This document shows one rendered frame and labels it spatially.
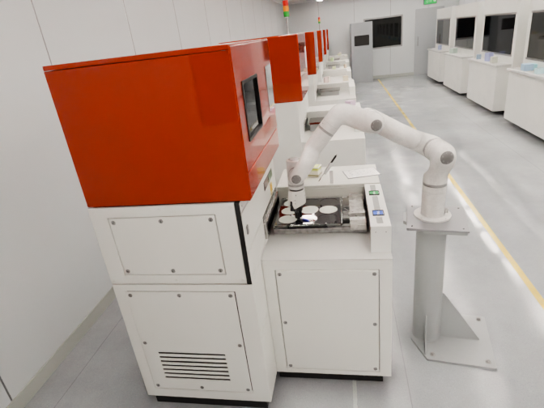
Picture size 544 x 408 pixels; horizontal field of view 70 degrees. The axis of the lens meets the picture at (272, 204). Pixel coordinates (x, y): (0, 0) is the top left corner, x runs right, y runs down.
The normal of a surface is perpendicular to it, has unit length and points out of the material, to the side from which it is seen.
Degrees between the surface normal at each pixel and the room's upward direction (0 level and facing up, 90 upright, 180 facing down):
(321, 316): 90
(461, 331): 90
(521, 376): 0
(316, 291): 90
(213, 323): 90
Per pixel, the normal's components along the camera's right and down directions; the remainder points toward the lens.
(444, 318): -0.30, 0.41
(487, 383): -0.11, -0.91
